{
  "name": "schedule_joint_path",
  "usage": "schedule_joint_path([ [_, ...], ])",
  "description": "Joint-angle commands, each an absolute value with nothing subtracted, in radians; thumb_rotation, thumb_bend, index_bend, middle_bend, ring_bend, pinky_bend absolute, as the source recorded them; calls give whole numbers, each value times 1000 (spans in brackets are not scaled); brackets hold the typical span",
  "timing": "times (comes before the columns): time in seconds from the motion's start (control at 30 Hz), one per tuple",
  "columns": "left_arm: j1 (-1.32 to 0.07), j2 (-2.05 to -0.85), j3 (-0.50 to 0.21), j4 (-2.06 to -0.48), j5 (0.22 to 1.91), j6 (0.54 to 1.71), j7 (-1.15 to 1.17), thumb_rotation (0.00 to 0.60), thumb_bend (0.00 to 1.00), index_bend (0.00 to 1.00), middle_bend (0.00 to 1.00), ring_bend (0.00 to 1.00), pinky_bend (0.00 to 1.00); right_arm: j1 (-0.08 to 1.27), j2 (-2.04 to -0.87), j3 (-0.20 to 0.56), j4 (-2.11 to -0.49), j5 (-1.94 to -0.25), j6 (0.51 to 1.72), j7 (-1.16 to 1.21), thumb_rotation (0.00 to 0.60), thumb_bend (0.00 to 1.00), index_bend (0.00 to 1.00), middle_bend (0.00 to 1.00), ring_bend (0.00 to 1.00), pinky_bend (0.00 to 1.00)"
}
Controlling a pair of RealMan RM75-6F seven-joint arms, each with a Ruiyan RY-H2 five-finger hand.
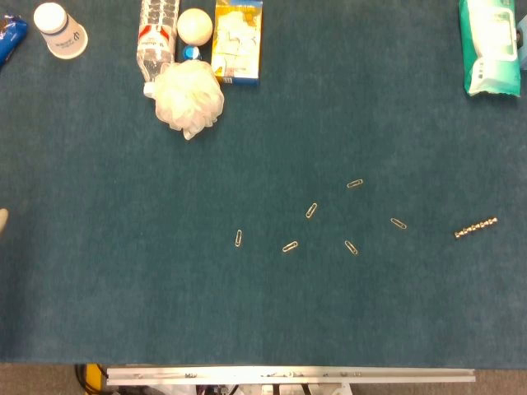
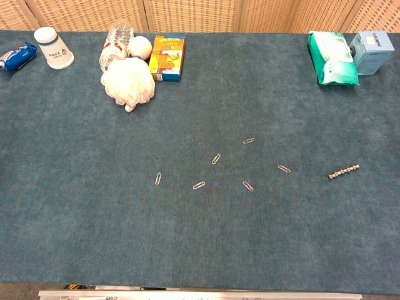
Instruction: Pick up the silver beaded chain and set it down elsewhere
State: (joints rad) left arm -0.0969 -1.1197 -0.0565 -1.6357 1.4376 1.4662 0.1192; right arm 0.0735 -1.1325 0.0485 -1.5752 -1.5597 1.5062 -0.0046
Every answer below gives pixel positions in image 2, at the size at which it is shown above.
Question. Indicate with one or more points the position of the yellow cardboard box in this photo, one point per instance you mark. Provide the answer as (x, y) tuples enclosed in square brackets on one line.
[(167, 59)]

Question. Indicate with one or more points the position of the aluminium rail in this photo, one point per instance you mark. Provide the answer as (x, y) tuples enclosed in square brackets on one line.
[(200, 295)]

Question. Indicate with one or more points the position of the white paper cup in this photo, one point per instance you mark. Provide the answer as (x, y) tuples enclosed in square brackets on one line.
[(54, 50)]

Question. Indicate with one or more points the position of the white ball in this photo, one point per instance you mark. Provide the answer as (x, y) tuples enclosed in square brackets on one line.
[(140, 47)]

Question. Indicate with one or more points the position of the teal table cloth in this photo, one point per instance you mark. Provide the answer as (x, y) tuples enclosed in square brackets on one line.
[(125, 218)]

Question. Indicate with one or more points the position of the blue snack packet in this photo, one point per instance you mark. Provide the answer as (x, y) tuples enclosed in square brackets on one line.
[(17, 55)]

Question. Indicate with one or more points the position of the white mesh bath sponge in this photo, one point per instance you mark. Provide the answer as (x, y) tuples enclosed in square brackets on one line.
[(128, 81)]

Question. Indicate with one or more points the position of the clear plastic water bottle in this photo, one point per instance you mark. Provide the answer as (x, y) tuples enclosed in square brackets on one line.
[(114, 47)]

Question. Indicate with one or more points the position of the wicker folding screen panel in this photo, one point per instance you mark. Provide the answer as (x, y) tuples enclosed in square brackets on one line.
[(193, 14), (12, 12), (293, 14), (378, 15), (87, 14)]

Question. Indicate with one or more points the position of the green wet wipes pack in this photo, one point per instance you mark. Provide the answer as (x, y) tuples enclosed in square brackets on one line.
[(332, 59)]

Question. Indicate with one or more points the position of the light blue box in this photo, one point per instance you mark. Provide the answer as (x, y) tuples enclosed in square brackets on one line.
[(372, 51)]

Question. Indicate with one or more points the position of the metal bead chain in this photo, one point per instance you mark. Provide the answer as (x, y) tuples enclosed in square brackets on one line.
[(343, 171)]

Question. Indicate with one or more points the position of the paper clip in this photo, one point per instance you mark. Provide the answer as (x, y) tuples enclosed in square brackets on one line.
[(284, 169), (216, 158), (248, 141), (199, 185), (248, 186), (158, 178)]

